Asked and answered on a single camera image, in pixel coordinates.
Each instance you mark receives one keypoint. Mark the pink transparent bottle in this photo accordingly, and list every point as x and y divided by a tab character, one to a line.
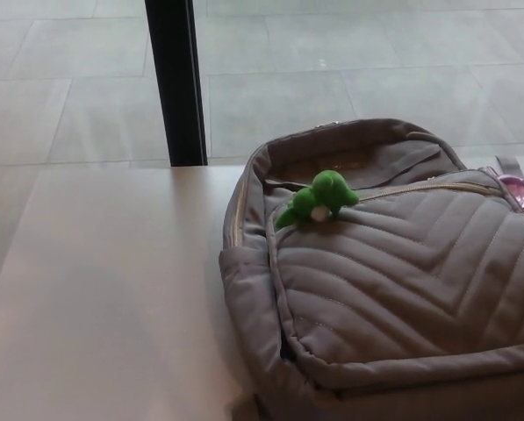
518	190

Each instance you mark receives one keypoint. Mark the black window frame post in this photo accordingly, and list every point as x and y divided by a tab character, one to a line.
176	87

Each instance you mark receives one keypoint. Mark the grey quilted backpack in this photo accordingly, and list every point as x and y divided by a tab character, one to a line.
375	285

